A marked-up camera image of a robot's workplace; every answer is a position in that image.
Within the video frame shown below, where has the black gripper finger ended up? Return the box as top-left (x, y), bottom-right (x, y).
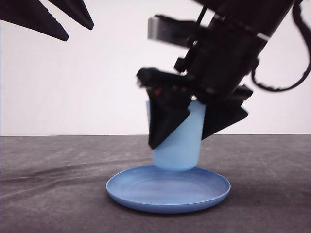
top-left (0, 0), bottom-right (69, 41)
top-left (41, 0), bottom-right (94, 31)

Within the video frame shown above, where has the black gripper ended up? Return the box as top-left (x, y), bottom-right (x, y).
top-left (137, 36), bottom-right (260, 150)

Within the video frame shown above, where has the light blue plastic cup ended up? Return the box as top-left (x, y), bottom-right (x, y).
top-left (150, 100), bottom-right (206, 171)

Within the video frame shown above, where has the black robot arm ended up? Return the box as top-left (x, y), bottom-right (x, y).
top-left (137, 0), bottom-right (293, 149)

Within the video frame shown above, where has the blue plastic plate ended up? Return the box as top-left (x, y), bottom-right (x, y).
top-left (106, 165), bottom-right (231, 214)

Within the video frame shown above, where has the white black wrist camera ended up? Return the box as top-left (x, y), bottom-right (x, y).
top-left (147, 15), bottom-right (197, 48)

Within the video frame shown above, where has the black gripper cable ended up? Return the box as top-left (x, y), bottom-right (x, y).
top-left (251, 0), bottom-right (311, 92)

